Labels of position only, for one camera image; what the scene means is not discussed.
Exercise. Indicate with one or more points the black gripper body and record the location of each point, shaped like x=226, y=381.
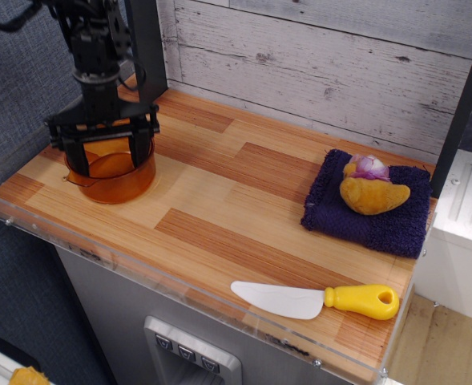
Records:
x=101, y=115

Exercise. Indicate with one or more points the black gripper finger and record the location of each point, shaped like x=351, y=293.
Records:
x=140, y=146
x=76, y=156

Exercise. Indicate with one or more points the orange transparent plastic pot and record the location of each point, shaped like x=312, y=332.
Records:
x=113, y=178

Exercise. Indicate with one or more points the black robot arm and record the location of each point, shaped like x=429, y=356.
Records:
x=99, y=40

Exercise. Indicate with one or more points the purple terry cloth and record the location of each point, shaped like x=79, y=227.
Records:
x=400, y=231

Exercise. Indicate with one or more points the grey toy fridge cabinet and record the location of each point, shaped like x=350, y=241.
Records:
x=116, y=308

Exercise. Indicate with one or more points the clear acrylic table guard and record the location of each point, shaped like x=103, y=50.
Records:
x=226, y=205

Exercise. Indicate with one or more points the silver dispenser button panel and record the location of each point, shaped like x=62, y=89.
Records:
x=183, y=358

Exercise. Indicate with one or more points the purple toy onion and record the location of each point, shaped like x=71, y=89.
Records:
x=367, y=167

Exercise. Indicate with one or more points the yellow object bottom left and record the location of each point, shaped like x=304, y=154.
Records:
x=28, y=376

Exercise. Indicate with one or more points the yellow plush croissant toy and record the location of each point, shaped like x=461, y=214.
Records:
x=372, y=197

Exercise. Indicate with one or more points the white toy sink unit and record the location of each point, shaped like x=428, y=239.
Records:
x=443, y=273

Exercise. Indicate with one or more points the black left vertical post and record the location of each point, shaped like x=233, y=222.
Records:
x=147, y=47

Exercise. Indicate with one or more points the black vertical post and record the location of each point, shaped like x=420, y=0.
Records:
x=147, y=47
x=453, y=139

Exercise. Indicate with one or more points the white knife yellow handle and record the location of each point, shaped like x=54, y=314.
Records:
x=375, y=301

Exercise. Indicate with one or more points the black right vertical post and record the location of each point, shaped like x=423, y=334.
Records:
x=453, y=139

